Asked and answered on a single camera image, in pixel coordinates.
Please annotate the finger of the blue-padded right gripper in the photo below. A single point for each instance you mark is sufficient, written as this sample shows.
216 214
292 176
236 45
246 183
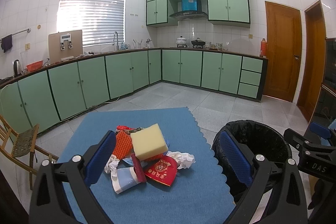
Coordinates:
320 130

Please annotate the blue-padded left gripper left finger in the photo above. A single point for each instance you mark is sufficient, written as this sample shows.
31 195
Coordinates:
49 202

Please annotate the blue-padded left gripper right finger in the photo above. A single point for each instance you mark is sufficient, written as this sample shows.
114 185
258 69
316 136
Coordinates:
287 202

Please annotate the white tissue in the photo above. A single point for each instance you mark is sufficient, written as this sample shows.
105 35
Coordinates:
111 166
184 160

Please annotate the orange foam net sleeve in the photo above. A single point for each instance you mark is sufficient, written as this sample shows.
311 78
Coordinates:
123 145

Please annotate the yellow sponge block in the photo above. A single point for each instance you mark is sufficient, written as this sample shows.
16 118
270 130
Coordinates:
148 142

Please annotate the red paper bowl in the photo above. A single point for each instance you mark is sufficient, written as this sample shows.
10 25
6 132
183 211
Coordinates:
163 171

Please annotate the red plastic bag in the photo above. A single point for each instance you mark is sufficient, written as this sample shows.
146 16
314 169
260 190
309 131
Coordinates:
120 128

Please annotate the black-lined trash bin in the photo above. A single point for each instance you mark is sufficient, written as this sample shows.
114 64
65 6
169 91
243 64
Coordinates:
260 139

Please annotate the green lower kitchen cabinets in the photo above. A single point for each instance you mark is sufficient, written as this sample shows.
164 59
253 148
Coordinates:
58 92

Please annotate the kitchen faucet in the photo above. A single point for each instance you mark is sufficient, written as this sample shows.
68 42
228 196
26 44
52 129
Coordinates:
116 41

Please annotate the black glass cabinet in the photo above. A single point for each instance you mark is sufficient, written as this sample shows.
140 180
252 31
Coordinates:
324 112

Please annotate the wooden chair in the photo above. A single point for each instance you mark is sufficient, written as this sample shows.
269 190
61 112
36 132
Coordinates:
24 148

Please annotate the wooden door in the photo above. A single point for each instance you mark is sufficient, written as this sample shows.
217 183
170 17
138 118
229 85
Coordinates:
314 60
284 45

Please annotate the dark red wrapper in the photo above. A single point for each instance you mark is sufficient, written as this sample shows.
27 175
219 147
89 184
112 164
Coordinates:
138 169

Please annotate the red thermos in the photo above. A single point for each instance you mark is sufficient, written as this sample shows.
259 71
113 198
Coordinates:
263 48

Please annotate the red plastic basin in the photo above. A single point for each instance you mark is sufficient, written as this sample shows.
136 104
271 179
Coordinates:
34 66

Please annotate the electric kettle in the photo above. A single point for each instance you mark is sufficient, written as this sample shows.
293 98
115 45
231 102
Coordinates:
17 68

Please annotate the black wok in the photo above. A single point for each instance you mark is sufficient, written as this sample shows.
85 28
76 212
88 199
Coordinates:
198 43

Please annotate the cardboard box with dispenser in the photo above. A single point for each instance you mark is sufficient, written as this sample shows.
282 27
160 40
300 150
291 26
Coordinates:
65 45

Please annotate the dark hanging towel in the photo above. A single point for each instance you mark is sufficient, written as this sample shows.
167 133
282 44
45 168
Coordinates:
7 43

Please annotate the white cooking pot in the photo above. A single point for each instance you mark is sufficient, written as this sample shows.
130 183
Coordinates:
181 42

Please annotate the range hood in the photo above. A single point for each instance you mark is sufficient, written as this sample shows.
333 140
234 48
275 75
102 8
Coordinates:
183 15

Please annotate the blue box above hood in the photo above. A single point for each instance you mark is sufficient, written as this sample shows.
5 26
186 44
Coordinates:
189 5

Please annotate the window blinds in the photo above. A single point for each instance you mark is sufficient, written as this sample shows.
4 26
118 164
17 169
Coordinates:
98 19

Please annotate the towel rail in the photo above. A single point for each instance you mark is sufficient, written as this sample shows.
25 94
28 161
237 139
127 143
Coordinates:
18 32

